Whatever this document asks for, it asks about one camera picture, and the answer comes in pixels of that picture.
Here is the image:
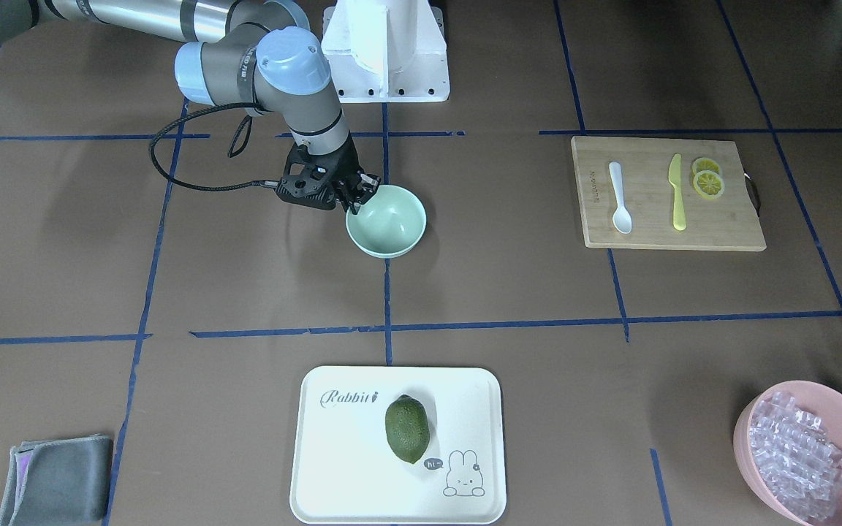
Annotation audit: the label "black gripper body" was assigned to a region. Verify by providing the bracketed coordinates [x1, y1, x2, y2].
[276, 139, 365, 210]

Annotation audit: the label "light green bowl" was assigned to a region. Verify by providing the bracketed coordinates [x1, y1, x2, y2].
[345, 184, 428, 259]

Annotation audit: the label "white plastic spoon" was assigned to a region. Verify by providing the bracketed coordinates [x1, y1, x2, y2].
[607, 161, 634, 235]

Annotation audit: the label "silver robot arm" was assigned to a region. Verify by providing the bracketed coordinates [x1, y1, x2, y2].
[0, 1, 380, 214]

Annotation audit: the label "green avocado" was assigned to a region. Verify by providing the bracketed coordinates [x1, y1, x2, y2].
[384, 394, 431, 464]

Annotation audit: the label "white rabbit tray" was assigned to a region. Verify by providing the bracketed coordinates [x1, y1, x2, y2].
[289, 365, 507, 525]

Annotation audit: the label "yellow plastic knife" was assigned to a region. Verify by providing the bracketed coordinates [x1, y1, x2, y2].
[667, 153, 687, 231]

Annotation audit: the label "upper lemon slice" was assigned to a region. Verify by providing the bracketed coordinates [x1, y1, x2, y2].
[691, 156, 723, 176]

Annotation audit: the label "lemon slice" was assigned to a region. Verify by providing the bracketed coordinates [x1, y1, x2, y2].
[691, 156, 723, 176]
[692, 169, 725, 200]

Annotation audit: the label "lower lemon slice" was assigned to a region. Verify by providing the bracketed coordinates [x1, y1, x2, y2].
[692, 169, 725, 200]

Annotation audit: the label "wooden cutting board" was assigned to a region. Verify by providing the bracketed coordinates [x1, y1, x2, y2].
[571, 136, 767, 252]

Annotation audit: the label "grey folded cloth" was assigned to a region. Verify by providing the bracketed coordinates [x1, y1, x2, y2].
[0, 434, 113, 525]

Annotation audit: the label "clear ice cubes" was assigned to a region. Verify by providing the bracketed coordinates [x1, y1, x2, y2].
[748, 392, 842, 524]

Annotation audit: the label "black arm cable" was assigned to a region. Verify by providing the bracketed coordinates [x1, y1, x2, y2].
[148, 102, 283, 194]

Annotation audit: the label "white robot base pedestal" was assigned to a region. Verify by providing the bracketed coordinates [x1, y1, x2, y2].
[320, 1, 451, 104]

